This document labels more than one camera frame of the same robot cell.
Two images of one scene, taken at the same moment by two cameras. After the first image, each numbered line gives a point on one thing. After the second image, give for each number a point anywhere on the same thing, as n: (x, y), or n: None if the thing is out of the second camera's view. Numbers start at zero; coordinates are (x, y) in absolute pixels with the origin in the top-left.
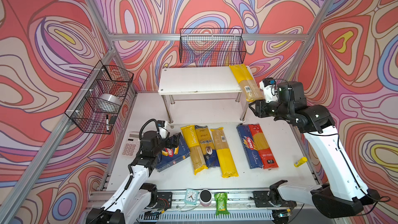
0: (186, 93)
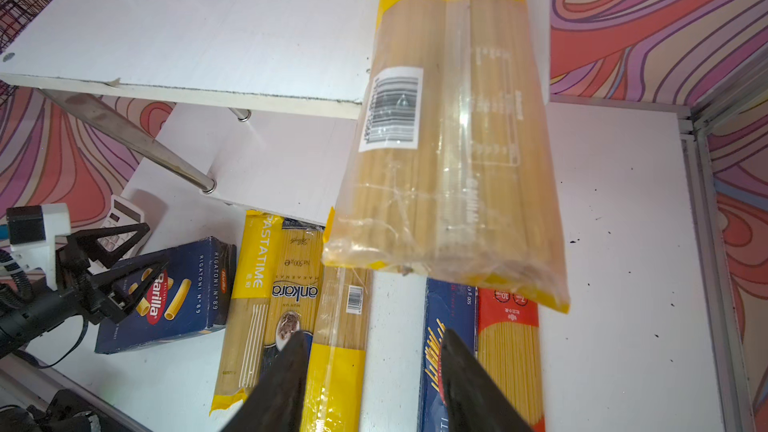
0: (260, 59)
